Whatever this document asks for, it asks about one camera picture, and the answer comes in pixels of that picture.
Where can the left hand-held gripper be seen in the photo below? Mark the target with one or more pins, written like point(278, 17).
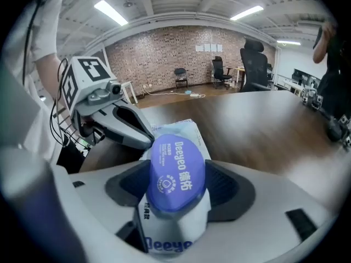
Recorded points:
point(82, 73)

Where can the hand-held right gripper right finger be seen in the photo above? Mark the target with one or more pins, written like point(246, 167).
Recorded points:
point(274, 196)

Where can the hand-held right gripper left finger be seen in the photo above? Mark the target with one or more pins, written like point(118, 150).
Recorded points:
point(90, 201)

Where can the blue plastic lid flap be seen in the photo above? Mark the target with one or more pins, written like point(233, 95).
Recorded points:
point(175, 174)

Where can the white wet wipe pack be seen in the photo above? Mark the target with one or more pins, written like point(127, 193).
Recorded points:
point(196, 218)

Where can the person's left forearm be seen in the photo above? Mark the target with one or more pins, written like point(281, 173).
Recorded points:
point(48, 73)

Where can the small white table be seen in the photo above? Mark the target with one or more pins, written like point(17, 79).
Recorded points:
point(134, 93)

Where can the blue face mask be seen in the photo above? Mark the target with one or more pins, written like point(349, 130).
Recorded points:
point(187, 92)

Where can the white power strip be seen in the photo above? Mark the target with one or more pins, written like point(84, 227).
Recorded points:
point(194, 95)

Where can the black folding chair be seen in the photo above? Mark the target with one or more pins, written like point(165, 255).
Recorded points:
point(180, 71)

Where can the black rounded device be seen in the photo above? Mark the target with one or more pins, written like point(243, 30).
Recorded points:
point(334, 130)

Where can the ceiling tube light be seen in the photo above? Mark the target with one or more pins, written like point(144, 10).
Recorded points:
point(246, 12)
point(288, 42)
point(111, 12)

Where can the white office desk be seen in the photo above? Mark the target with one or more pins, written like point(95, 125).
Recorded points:
point(285, 79)

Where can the yellow round table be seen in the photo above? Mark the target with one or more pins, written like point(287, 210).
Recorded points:
point(239, 68)

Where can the tall black office chair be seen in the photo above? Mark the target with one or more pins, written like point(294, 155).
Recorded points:
point(253, 64)

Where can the person's white shirt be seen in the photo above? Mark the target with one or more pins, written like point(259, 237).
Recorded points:
point(46, 15)

